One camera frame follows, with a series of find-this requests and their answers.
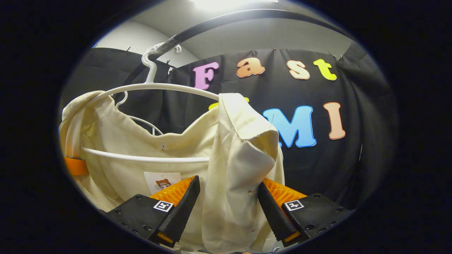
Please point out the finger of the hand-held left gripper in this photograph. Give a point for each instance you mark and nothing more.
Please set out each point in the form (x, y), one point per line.
(76, 166)

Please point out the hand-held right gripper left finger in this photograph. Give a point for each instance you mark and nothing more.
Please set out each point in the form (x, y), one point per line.
(183, 211)

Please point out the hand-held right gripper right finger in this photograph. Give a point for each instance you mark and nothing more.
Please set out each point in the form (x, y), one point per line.
(273, 215)

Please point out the cream shirt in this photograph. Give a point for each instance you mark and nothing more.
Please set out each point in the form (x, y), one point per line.
(240, 158)

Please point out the white plastic hanger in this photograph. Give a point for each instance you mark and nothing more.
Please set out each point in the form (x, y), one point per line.
(141, 120)
(159, 86)

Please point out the black metal clothes rack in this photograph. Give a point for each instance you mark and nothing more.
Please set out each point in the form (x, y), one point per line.
(226, 21)

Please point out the black backdrop cloth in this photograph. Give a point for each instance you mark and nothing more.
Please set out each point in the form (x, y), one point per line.
(317, 165)

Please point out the ceiling light panel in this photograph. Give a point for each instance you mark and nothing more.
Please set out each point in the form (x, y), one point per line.
(229, 4)

